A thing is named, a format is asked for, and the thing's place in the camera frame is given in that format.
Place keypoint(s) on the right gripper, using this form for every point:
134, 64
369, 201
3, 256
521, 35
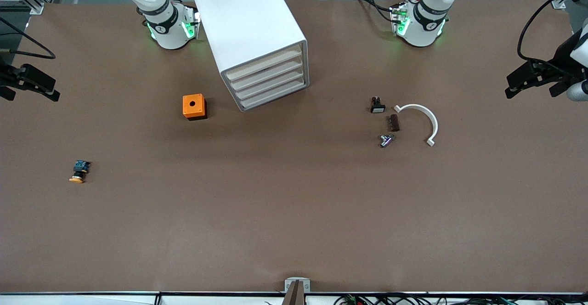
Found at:
9, 79

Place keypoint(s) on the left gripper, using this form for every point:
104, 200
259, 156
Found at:
558, 61

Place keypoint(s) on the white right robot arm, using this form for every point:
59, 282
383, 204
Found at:
170, 34

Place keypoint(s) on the left arm base connector panel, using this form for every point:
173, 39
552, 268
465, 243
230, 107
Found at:
398, 20

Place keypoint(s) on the right arm base connector panel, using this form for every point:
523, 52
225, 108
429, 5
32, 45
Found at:
190, 25

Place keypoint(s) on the white curved plastic arc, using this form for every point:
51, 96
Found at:
434, 126

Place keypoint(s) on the brown terminal block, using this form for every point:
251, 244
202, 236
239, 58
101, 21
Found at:
394, 123

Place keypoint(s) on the silver metal connector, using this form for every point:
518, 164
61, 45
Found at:
386, 141

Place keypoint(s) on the orange box with hole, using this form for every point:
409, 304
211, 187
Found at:
198, 108

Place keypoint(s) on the brown table cover mat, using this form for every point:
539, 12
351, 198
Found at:
294, 204

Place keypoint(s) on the yellow push button switch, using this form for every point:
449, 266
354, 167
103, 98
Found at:
79, 171

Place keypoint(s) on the black switch with white face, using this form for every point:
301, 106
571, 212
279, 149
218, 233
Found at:
377, 108

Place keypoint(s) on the white table edge rail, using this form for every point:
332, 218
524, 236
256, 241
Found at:
92, 299

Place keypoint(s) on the grey metal bracket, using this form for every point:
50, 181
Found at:
288, 283

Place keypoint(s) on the brown mounting post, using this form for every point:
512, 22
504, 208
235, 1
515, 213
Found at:
296, 296

